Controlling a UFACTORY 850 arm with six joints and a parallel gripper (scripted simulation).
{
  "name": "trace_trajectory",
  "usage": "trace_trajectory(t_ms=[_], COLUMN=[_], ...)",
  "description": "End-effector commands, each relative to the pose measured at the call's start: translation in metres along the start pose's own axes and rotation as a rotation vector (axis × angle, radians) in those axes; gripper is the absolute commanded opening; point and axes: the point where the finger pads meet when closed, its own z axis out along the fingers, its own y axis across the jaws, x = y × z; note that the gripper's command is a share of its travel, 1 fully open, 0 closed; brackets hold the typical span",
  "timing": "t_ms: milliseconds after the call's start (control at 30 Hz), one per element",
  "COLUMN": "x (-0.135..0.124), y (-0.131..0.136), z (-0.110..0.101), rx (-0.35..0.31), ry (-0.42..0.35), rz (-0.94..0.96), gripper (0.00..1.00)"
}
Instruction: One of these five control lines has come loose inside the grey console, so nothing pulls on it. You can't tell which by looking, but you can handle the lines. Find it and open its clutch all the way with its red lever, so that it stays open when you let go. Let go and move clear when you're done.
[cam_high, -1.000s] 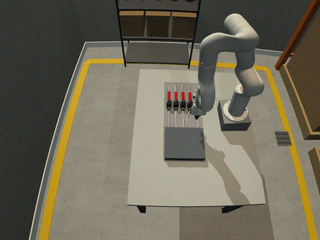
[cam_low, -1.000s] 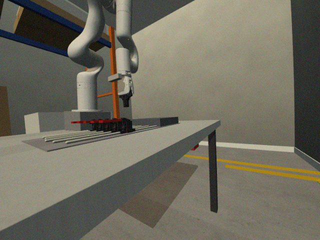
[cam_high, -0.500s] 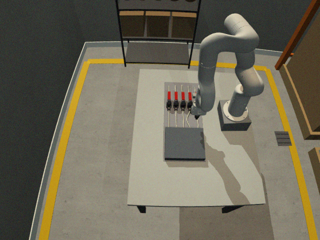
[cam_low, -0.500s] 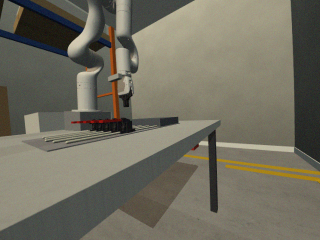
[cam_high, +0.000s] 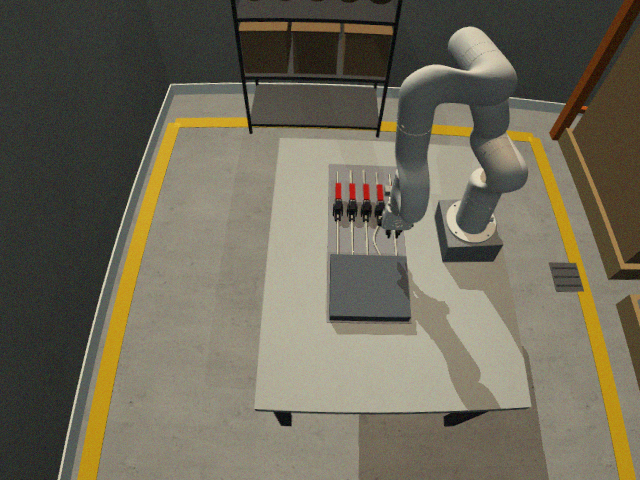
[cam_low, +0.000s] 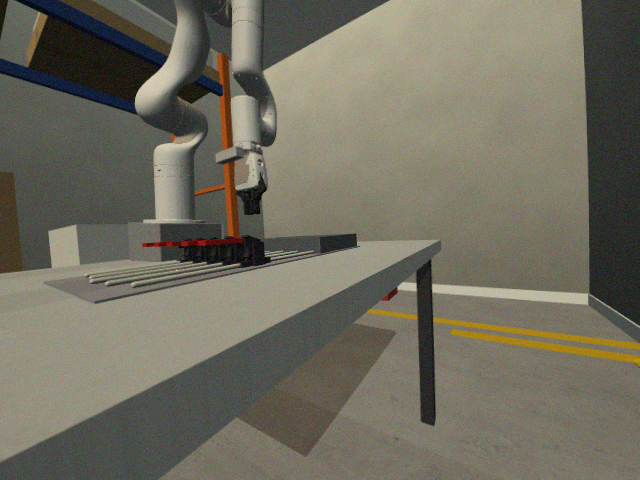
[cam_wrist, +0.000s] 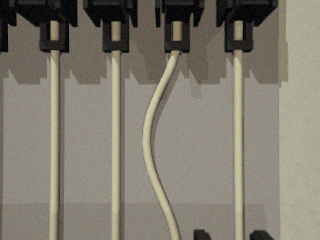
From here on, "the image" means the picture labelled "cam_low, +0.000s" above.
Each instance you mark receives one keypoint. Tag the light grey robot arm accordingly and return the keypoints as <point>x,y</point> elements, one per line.
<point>158,105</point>

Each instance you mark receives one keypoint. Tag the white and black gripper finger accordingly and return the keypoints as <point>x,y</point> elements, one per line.
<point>246,200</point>
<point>256,196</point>

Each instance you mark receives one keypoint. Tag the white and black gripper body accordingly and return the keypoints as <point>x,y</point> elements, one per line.
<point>247,172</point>

